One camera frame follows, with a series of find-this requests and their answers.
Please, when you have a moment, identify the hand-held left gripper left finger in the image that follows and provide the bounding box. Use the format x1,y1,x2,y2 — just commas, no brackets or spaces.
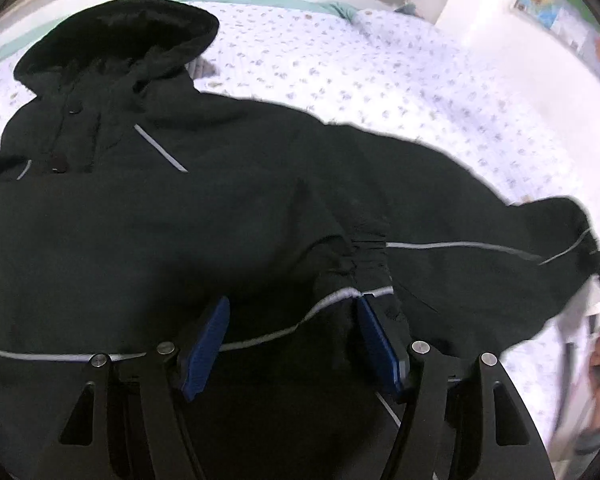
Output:
30,296,231,480

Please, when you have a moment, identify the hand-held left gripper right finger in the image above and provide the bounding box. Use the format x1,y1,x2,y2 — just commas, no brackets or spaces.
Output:
356,294,556,480

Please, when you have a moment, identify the black hooded jacket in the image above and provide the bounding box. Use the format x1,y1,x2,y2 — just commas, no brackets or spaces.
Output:
0,0,600,480

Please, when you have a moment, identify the floral print bedspread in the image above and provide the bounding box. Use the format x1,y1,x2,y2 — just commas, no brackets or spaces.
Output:
0,2,600,461

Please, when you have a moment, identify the wall map poster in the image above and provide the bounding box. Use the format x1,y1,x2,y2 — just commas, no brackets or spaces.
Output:
512,0,600,86

